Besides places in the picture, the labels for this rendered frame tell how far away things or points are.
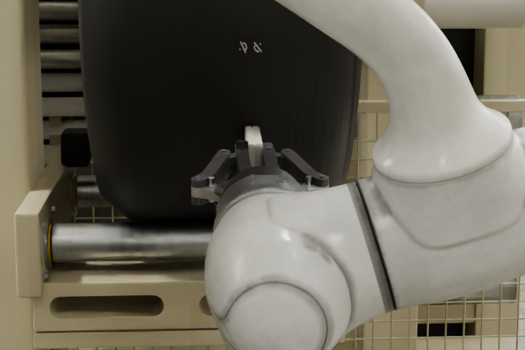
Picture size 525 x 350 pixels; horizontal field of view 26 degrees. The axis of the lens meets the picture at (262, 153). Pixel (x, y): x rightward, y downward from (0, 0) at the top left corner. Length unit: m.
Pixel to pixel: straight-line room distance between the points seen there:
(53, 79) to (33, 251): 0.54
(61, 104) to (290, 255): 1.03
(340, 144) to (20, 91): 0.39
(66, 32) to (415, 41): 1.06
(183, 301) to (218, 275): 0.51
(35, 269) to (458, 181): 0.63
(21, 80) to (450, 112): 0.70
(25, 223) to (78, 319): 0.13
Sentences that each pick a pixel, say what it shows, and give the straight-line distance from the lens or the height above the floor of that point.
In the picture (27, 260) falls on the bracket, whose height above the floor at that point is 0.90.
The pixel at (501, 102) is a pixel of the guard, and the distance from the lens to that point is 1.84.
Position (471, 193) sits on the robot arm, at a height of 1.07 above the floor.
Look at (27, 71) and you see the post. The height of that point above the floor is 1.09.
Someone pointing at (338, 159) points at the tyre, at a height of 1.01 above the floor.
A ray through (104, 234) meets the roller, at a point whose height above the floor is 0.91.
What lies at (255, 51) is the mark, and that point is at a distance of 1.16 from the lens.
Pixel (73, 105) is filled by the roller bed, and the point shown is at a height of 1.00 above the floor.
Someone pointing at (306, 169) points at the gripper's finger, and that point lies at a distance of 1.06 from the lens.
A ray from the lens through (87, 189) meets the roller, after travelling 1.60.
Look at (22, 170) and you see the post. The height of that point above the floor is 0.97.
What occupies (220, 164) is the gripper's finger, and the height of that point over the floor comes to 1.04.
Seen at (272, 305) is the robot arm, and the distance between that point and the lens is 0.77.
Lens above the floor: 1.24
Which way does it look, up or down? 10 degrees down
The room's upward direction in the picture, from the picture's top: straight up
